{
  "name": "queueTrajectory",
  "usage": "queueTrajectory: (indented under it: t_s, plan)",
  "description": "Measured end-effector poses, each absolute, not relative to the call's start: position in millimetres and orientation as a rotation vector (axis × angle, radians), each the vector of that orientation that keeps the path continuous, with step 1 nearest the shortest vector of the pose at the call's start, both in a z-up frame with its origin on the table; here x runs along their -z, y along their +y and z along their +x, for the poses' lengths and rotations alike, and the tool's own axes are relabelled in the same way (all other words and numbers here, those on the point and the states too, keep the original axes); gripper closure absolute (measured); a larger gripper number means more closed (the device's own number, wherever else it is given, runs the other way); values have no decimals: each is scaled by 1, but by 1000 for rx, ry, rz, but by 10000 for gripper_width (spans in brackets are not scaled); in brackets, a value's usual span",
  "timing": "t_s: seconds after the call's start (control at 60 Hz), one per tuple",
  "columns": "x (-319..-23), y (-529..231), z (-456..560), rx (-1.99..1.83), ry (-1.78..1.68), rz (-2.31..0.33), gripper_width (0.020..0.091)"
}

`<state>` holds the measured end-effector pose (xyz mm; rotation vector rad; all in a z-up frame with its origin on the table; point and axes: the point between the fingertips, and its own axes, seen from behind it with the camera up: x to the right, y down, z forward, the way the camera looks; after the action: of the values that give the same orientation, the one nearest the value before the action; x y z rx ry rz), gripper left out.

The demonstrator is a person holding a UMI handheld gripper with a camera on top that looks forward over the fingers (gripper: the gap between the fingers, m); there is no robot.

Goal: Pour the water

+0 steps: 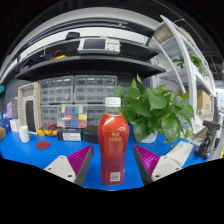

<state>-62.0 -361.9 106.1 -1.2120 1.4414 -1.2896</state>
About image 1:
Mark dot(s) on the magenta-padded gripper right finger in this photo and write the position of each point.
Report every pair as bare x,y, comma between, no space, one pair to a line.
163,168

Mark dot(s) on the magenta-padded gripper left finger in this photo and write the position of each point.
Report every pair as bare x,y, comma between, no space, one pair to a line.
62,166

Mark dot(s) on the red drink bottle white cap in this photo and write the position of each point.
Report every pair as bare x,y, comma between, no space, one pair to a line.
113,146

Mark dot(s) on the white power adapter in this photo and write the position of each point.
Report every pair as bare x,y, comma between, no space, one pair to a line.
181,151

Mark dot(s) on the flat round red coaster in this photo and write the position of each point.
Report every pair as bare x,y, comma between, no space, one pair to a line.
43,145

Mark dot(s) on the black box with white label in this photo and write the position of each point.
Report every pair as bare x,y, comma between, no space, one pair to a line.
70,135

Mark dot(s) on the yellow multimeter with leads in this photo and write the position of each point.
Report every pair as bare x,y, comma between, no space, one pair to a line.
48,131

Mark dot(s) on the black zip case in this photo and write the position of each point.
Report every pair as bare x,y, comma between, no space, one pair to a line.
90,135

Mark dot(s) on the white cup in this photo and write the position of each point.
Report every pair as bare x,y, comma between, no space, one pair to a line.
24,134

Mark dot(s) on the black stand device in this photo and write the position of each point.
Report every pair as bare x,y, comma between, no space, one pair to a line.
208,140

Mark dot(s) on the black rounded speaker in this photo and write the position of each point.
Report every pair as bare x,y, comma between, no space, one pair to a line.
30,116

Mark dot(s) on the green potted plant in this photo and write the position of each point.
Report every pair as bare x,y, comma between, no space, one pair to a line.
156,106

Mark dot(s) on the blue box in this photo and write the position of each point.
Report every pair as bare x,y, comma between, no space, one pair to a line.
4,126

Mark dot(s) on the dark grey flat box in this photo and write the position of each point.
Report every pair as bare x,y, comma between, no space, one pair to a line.
15,108

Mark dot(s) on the beige dotted storage basket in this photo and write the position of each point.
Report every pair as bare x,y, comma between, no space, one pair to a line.
29,91

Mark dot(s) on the black overhead shelf unit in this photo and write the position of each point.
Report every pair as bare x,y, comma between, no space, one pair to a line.
86,65

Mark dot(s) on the white metal shelf unit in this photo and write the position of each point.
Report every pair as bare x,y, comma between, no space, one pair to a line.
186,60

